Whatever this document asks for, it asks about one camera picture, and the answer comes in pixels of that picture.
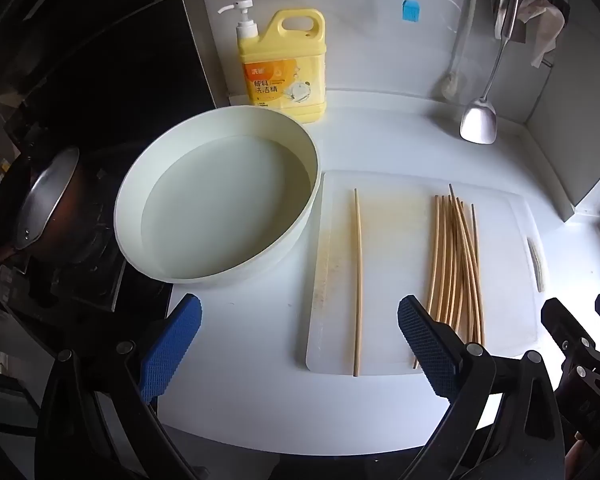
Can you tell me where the yellow dish soap pump bottle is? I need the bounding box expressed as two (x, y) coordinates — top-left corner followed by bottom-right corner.
(217, 0), (327, 125)

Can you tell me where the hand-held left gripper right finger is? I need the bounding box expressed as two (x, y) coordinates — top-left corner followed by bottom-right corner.
(397, 294), (567, 480)

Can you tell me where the beige hanging cloth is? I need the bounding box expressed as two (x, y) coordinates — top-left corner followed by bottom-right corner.
(517, 0), (566, 67)

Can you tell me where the metal spatula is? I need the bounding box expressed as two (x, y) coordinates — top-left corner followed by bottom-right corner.
(459, 0), (523, 145)

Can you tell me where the white round basin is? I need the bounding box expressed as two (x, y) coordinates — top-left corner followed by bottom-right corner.
(114, 105), (322, 288)

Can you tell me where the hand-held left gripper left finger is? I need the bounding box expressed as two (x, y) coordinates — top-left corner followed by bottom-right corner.
(35, 294), (216, 480)

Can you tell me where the black gas stove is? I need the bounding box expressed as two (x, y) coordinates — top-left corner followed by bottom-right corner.
(10, 145), (173, 313)

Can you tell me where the white plastic cutting board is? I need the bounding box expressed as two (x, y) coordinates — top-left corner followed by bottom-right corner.
(306, 170), (547, 373)

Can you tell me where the dark wok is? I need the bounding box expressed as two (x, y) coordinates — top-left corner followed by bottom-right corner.
(0, 146), (83, 282)

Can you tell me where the wooden chopstick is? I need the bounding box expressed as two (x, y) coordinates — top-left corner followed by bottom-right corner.
(352, 188), (362, 377)

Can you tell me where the bundle of wooden chopsticks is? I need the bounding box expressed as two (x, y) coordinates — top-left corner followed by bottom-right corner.
(412, 183), (486, 370)

